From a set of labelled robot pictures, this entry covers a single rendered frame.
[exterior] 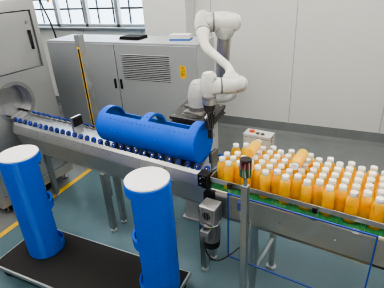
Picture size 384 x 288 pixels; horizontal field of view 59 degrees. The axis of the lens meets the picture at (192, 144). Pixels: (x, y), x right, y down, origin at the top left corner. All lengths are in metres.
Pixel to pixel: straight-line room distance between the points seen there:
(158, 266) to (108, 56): 2.81
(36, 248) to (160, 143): 1.33
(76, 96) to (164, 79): 1.44
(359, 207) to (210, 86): 1.06
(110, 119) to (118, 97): 1.89
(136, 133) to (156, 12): 2.85
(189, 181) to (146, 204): 0.45
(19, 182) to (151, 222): 1.06
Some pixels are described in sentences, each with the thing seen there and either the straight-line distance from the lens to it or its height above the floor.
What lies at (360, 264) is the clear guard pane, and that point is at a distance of 2.04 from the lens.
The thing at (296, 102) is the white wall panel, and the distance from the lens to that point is 4.95.
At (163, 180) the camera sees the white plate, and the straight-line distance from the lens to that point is 2.03.
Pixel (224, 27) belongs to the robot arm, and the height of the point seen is 1.78.
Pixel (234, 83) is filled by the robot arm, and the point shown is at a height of 1.51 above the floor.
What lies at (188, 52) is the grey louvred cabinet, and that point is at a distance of 3.81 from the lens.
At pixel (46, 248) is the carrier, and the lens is 3.02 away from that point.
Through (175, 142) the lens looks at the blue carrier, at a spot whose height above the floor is 1.13.
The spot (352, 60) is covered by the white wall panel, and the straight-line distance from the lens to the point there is 4.74.
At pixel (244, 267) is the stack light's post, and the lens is 2.19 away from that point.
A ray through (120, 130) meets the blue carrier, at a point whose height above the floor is 1.13.
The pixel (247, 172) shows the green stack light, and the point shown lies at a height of 1.19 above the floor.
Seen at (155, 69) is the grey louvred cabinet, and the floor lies 1.16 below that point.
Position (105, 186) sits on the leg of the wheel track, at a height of 0.51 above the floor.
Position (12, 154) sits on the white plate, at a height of 1.04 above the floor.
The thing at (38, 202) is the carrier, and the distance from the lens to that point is 2.78.
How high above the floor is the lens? 2.11
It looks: 26 degrees down
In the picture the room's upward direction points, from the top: 3 degrees counter-clockwise
